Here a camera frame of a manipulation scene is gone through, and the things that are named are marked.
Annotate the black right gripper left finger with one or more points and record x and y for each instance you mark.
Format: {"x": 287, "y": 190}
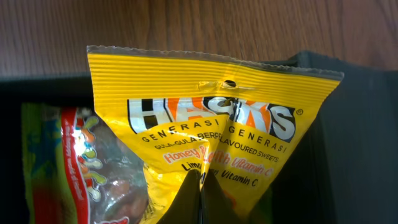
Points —
{"x": 185, "y": 208}

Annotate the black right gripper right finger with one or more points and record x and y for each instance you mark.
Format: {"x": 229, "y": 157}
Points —
{"x": 215, "y": 207}

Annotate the yellow Hacks candy bag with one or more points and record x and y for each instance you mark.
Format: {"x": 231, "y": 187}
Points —
{"x": 180, "y": 111}

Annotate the green Haribo gummy bag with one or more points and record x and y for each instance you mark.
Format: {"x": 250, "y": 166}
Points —
{"x": 76, "y": 170}

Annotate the dark green open box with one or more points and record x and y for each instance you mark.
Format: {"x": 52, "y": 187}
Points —
{"x": 343, "y": 171}

